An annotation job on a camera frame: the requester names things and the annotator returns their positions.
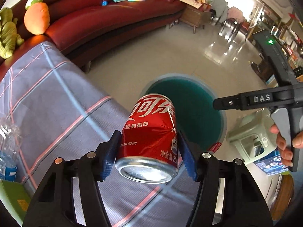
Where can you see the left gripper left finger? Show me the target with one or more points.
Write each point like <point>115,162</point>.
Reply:
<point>53,203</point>

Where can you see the person's right hand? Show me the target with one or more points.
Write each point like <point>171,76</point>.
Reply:
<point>285,153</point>

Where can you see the dark red leather sofa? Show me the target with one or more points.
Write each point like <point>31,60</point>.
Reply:
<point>82,30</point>

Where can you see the clear plastic water bottle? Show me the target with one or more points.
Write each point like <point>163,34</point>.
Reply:
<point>11,140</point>

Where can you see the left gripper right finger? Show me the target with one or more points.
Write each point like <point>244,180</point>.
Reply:
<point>243,202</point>

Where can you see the teal trash bucket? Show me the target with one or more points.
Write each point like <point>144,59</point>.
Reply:
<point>193,102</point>

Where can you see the green dinosaur plush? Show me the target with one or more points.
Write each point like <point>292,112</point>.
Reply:
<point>9,36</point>

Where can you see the pale green plastic stool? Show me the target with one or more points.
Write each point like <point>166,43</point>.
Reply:
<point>251,136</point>

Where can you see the green cardboard box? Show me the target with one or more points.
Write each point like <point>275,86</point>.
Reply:
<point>15,199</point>

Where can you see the blue toy box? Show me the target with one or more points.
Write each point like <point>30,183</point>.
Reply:
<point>271,164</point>

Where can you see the red Coca-Cola can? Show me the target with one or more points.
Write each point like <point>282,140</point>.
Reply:
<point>148,150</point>

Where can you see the orange carrot plush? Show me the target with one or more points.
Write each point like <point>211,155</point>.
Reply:
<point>37,17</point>

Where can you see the plaid purple tablecloth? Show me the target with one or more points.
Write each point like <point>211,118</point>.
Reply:
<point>60,113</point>

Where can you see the wooden side table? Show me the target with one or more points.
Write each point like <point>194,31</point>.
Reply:
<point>196,14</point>

